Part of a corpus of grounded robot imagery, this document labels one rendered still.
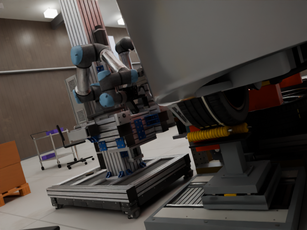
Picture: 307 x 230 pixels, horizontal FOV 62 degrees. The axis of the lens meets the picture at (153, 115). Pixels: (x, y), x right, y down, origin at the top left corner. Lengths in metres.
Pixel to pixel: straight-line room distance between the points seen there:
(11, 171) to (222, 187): 3.33
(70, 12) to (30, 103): 10.82
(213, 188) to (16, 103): 11.93
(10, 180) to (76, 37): 2.49
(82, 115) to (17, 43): 11.63
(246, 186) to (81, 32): 1.81
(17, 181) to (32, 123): 8.86
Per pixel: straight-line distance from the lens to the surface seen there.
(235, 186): 1.48
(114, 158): 2.35
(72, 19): 2.55
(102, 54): 1.69
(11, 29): 14.13
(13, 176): 4.28
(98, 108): 2.03
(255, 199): 1.48
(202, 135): 1.50
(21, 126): 12.85
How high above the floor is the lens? 0.75
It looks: 2 degrees down
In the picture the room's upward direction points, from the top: 16 degrees counter-clockwise
